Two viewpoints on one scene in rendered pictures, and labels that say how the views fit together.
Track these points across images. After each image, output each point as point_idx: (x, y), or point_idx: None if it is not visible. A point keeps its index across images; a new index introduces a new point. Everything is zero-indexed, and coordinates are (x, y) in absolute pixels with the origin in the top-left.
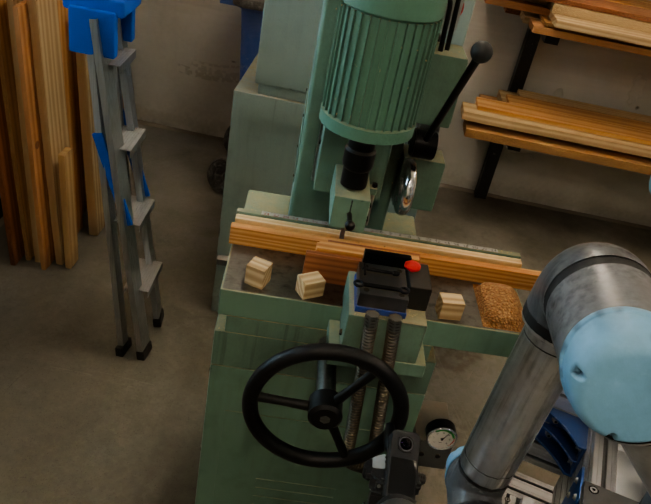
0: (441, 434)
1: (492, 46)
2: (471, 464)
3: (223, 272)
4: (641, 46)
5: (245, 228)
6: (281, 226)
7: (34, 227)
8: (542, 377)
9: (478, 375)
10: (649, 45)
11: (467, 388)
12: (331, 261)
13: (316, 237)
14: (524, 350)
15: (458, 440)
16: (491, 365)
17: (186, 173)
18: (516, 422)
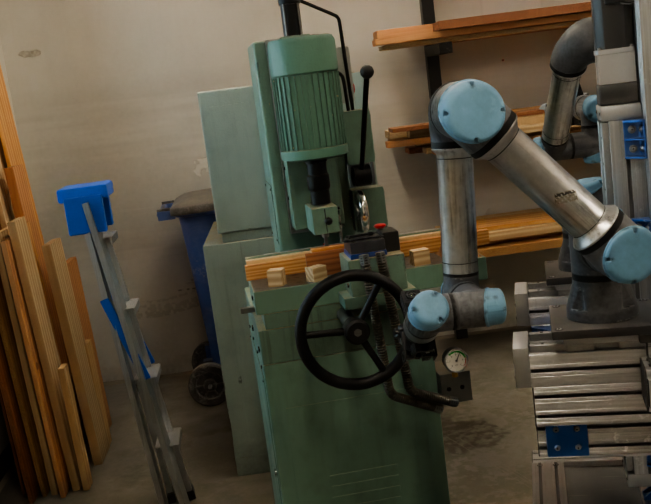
0: (454, 356)
1: (413, 192)
2: (448, 264)
3: (239, 428)
4: (531, 135)
5: (256, 264)
6: (281, 256)
7: (46, 455)
8: (456, 175)
9: (511, 443)
10: (536, 130)
11: (505, 453)
12: (325, 255)
13: None
14: (440, 167)
15: (511, 484)
16: (521, 434)
17: (166, 403)
18: (457, 214)
